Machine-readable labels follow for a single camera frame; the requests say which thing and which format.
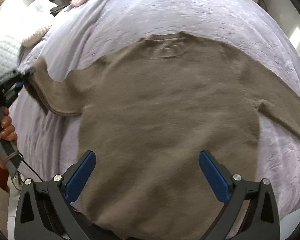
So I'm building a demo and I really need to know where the brown knit sweater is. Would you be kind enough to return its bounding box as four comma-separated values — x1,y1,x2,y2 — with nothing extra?
30,32,300,239

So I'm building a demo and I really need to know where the person's left hand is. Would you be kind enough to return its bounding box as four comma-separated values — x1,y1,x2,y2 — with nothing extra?
0,107,18,170

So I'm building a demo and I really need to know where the white quilted headboard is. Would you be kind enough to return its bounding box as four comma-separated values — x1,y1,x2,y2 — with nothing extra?
0,36,21,77

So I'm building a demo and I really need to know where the cream pillow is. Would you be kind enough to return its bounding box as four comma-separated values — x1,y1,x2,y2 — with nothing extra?
21,25,51,48

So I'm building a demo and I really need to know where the lavender embossed bedspread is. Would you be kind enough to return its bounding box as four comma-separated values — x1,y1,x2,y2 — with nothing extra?
11,0,300,218

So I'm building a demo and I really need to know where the dark garment on bed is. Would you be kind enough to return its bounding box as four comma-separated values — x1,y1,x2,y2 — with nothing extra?
50,1,71,17

